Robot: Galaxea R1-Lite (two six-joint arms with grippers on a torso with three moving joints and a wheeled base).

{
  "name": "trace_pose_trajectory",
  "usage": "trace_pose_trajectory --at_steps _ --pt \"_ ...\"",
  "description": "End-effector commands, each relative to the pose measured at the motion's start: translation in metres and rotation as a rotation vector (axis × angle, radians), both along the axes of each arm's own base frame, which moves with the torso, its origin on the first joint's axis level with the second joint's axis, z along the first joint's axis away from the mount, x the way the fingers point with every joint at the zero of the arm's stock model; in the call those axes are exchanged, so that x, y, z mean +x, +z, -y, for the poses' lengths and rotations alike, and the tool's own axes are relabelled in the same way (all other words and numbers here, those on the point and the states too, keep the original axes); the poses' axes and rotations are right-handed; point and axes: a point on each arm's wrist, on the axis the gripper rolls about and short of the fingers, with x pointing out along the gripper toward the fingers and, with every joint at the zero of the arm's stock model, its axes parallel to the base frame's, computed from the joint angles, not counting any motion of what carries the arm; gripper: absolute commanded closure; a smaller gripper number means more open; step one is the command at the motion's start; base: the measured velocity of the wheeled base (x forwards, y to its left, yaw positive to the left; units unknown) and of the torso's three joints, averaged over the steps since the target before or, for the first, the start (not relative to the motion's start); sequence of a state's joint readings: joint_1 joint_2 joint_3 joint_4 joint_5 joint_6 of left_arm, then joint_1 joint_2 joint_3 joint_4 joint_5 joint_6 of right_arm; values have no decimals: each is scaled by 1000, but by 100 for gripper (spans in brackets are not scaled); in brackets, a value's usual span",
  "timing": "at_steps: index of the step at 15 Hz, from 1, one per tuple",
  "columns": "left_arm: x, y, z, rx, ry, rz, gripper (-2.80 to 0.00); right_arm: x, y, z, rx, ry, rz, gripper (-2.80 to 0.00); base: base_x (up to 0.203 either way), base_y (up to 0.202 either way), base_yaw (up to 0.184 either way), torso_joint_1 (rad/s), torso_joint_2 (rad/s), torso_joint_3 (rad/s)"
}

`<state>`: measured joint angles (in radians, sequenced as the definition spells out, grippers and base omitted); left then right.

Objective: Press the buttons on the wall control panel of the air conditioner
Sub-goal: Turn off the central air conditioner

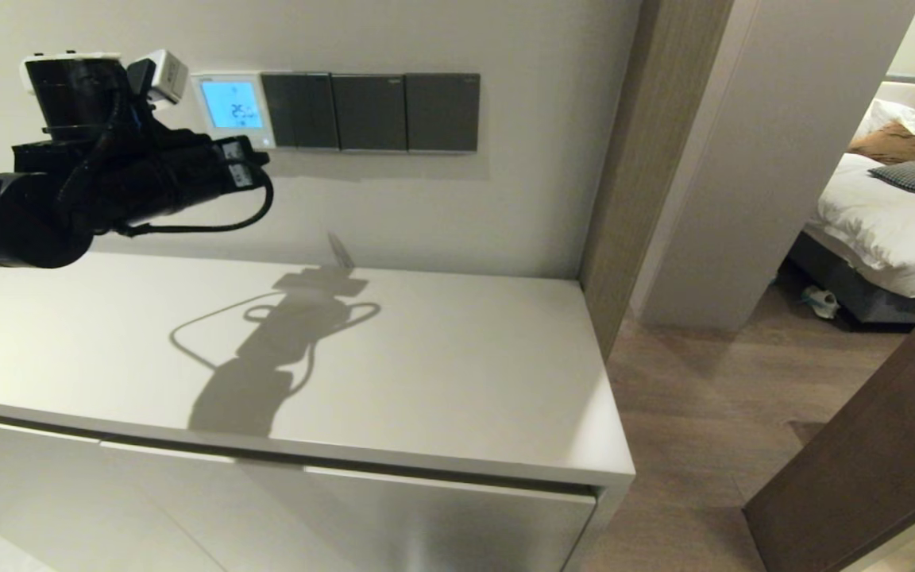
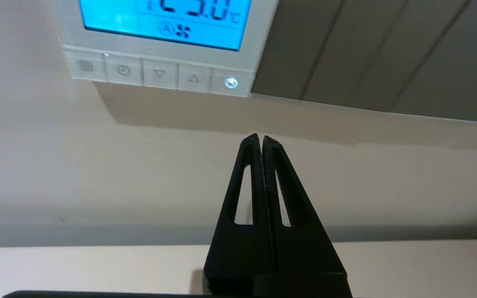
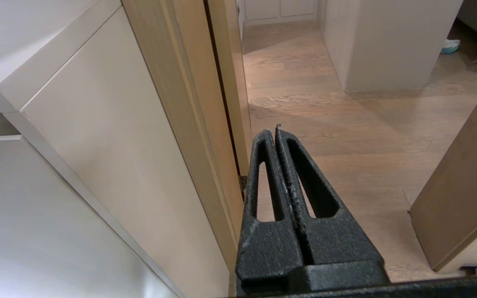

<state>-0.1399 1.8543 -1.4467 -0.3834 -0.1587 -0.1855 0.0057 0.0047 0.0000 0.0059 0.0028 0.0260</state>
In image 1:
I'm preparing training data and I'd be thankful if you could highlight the white wall thermostat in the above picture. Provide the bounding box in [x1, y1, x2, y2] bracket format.
[190, 71, 277, 150]

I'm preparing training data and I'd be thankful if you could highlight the white cabinet body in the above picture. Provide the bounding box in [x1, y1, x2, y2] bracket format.
[0, 248, 636, 572]

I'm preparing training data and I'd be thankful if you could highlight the narrow white cabinet door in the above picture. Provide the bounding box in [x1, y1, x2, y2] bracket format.
[0, 413, 228, 572]

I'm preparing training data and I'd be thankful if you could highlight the wide white cabinet door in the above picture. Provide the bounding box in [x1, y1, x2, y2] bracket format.
[98, 439, 597, 572]

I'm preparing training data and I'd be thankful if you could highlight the white shoe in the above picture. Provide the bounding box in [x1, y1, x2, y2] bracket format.
[801, 286, 841, 321]

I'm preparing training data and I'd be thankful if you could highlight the dark grey bed base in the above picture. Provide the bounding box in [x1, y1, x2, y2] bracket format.
[787, 234, 915, 327]

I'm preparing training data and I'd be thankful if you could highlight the white bed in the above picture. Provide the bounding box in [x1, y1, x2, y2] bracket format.
[803, 153, 915, 303]

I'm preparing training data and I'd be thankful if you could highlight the brown cushion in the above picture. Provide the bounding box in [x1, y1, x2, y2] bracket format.
[847, 121, 915, 168]

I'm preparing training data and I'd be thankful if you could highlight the white pillow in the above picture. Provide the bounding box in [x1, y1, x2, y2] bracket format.
[855, 100, 915, 141]

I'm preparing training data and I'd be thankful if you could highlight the dark brown wooden door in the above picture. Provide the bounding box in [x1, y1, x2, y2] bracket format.
[743, 270, 915, 572]

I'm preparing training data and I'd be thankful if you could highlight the black looped cable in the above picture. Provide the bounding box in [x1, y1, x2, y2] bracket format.
[112, 163, 276, 238]

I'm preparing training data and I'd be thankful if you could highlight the dark grey triple rocker switch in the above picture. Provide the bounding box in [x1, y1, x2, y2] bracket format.
[261, 72, 341, 151]

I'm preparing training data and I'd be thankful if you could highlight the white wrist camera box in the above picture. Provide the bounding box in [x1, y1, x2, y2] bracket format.
[128, 49, 190, 106]

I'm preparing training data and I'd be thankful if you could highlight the dark grey single rocker switch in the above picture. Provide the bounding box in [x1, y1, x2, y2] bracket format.
[405, 73, 481, 153]
[331, 74, 409, 153]

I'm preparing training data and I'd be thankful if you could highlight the wooden door frame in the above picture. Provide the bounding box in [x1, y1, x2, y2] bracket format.
[578, 0, 732, 362]

